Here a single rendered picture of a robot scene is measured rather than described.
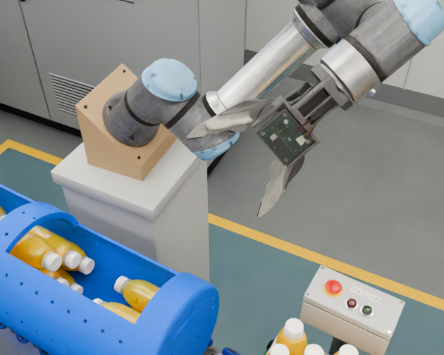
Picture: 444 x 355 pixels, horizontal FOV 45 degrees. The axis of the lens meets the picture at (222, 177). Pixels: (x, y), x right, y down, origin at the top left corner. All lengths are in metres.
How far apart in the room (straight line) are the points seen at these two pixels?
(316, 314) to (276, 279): 1.37
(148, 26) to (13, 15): 0.89
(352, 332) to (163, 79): 0.70
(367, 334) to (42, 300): 0.68
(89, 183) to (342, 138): 2.28
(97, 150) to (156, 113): 0.23
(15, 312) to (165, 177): 0.49
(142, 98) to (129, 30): 1.47
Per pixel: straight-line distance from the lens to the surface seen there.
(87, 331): 1.09
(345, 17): 0.79
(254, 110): 0.73
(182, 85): 1.24
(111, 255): 1.35
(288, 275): 2.63
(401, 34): 0.70
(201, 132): 0.73
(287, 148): 0.67
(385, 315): 1.23
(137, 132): 1.34
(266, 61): 1.20
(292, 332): 1.17
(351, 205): 3.01
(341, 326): 1.25
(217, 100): 1.24
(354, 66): 0.69
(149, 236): 1.42
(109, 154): 1.39
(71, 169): 1.47
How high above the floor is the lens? 2.09
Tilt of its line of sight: 43 degrees down
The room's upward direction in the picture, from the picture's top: straight up
